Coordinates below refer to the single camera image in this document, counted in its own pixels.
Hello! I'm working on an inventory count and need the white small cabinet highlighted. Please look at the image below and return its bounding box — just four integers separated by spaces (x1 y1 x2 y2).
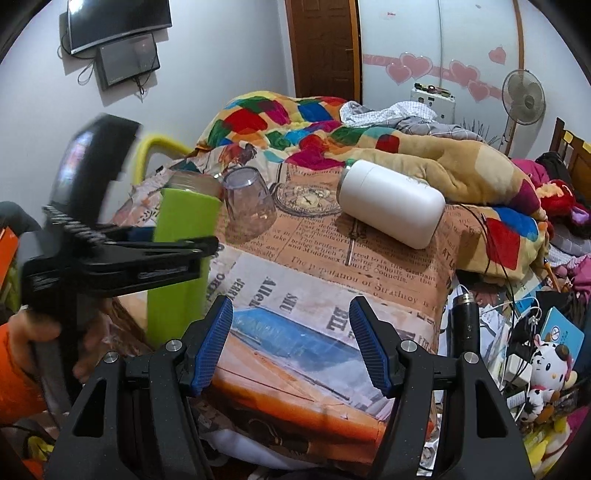
411 83 456 124

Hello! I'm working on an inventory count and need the wooden headboard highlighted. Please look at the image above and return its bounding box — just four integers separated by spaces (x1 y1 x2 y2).
550 117 591 202

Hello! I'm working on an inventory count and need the red plush toy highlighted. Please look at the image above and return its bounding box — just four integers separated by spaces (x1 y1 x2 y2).
536 179 590 227

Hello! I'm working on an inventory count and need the small wall monitor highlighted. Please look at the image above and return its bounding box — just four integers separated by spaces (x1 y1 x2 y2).
95 33 160 90

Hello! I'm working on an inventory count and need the clear glass cup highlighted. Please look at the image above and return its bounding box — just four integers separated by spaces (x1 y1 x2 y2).
222 167 276 244

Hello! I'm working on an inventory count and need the standing electric fan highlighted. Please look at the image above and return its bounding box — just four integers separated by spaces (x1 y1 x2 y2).
499 69 546 155

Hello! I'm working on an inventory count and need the brown wooden door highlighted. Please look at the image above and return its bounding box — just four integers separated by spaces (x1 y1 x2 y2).
284 0 362 101

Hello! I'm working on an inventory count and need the white checkered cloth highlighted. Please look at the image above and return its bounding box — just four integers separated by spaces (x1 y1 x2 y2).
339 101 484 142

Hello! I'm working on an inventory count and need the sliding wardrobe with hearts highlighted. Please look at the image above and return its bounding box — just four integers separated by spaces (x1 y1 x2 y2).
358 0 519 143

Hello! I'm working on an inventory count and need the colourful patchwork blanket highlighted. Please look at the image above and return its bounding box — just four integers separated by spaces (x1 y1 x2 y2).
192 91 551 280

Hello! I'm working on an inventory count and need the blue booklet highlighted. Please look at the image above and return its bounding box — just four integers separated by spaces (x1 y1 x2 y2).
540 307 585 361

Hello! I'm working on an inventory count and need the person left hand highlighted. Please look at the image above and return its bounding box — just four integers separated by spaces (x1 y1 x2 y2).
6 303 112 384

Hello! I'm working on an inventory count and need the large wall television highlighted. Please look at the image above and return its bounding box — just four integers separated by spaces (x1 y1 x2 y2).
66 0 172 54

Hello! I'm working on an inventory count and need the green thermos bottle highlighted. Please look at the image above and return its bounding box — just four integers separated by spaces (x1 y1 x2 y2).
146 171 221 348

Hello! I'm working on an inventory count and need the white thermos bottle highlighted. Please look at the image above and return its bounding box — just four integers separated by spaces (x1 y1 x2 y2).
337 160 446 250

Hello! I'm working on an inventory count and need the white cow plush toy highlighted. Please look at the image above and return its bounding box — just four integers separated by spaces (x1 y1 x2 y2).
519 334 576 424

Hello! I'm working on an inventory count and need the newspaper print bed sheet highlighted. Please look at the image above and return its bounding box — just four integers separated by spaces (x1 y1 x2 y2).
108 151 463 467

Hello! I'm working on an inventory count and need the yellow padded bed rail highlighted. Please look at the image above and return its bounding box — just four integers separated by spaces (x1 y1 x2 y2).
131 133 193 186

